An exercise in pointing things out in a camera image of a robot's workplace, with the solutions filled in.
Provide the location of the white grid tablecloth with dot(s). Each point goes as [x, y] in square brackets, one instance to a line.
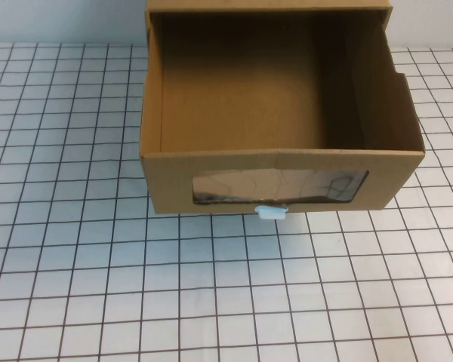
[79, 264]

